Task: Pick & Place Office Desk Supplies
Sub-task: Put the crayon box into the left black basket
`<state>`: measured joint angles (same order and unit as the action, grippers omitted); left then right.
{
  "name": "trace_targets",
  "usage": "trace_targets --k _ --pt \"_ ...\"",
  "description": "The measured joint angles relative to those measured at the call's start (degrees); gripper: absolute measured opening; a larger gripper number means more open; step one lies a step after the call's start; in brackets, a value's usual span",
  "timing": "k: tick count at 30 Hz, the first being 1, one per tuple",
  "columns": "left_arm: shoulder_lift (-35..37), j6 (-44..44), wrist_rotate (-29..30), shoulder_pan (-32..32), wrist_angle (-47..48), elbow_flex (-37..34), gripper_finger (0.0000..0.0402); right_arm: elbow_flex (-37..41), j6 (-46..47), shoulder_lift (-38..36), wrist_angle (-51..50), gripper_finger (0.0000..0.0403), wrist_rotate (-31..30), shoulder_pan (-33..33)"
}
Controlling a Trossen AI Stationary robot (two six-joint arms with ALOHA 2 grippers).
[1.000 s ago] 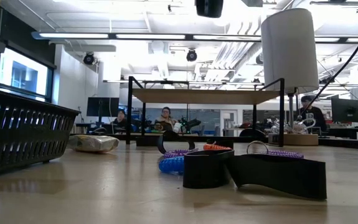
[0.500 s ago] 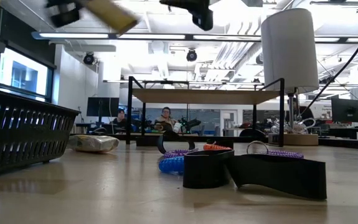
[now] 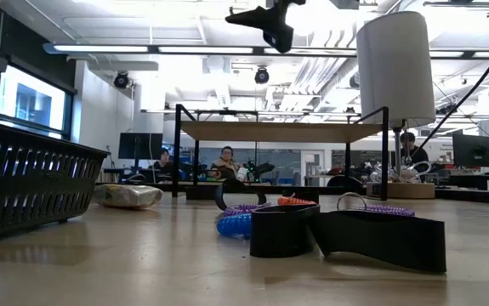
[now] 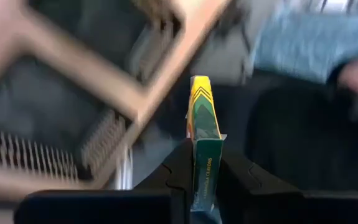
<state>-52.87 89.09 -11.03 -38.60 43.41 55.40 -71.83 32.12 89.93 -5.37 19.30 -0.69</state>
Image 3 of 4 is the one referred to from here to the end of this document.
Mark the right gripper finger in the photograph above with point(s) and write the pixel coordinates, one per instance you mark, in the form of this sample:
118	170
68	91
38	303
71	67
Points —
257	19

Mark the beige packet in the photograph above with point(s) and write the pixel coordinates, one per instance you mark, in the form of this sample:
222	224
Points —
129	196

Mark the black background robot arm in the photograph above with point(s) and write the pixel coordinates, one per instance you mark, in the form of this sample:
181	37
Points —
261	168

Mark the black ceiling spotlight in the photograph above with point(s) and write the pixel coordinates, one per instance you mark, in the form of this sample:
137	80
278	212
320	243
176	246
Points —
121	80
262	75

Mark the wooden shelf riser black legs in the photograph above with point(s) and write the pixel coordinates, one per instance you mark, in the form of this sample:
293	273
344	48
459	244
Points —
278	132

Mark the white shade table lamp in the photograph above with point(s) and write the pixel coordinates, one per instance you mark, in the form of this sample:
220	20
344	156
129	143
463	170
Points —
393	68

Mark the person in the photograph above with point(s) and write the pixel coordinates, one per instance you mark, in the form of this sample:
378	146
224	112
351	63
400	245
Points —
410	149
164	163
226	163

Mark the long ceiling light fixture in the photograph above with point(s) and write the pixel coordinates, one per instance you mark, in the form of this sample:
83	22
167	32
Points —
99	49

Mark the black computer monitor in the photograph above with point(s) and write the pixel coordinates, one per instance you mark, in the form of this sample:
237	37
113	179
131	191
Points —
140	146
473	151

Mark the clear plastic wrapping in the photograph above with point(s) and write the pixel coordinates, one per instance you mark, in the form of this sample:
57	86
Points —
401	174

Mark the large glass window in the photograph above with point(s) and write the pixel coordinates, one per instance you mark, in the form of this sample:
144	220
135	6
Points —
31	100

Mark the black plastic mesh basket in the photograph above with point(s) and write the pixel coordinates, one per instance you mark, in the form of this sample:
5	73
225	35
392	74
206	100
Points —
23	191

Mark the black metal rig frame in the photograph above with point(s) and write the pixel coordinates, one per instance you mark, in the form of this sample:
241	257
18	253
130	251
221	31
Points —
473	196

